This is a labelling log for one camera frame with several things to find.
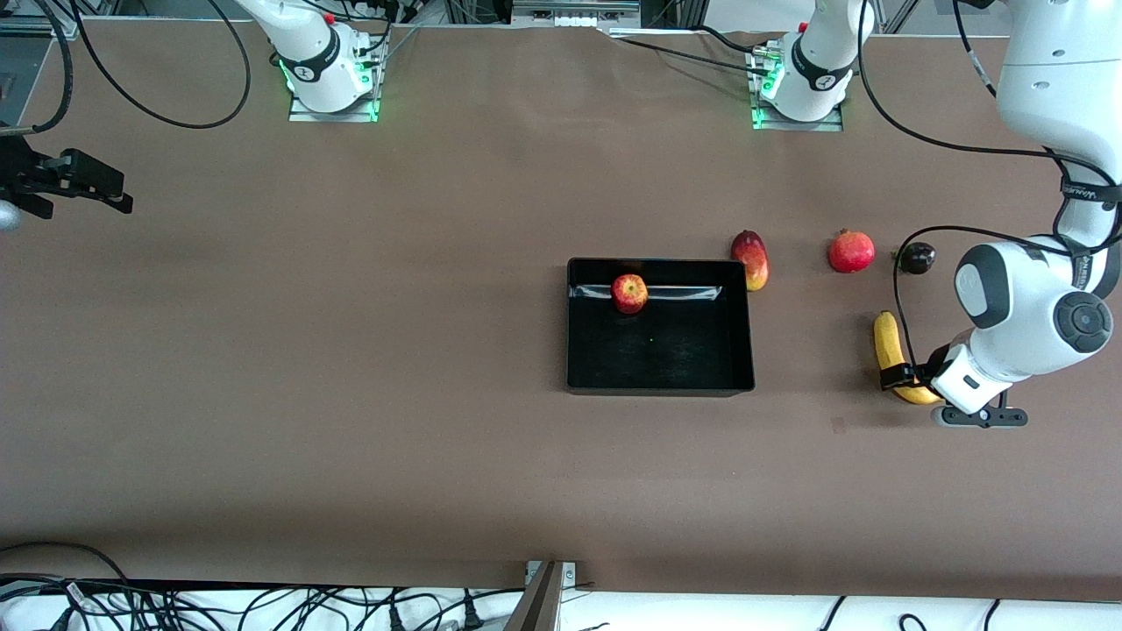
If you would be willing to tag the red apple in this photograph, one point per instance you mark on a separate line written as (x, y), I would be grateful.
(629, 294)

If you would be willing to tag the white power strip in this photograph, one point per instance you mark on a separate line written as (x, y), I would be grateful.
(574, 13)

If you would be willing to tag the yellow banana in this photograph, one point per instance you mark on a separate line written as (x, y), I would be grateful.
(888, 342)

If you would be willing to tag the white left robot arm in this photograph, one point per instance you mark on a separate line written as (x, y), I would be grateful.
(1026, 324)

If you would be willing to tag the aluminium frame profile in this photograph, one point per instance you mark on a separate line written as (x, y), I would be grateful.
(39, 19)

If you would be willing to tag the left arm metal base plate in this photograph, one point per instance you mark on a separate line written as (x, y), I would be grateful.
(833, 124)

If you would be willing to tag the metal table bracket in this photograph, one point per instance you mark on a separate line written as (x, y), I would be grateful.
(543, 587)

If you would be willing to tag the dark purple eggplant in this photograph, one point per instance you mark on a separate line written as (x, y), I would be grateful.
(918, 258)

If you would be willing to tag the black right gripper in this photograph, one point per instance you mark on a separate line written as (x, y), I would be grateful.
(19, 170)

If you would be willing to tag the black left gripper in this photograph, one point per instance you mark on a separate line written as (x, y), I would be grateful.
(931, 364)

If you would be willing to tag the black plastic box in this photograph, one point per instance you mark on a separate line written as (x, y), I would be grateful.
(666, 350)

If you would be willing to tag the red pomegranate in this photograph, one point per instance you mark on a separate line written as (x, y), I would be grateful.
(851, 251)

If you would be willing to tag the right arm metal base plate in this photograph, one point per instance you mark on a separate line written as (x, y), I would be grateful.
(302, 112)

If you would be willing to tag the red yellow mango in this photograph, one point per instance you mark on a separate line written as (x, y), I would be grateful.
(749, 260)

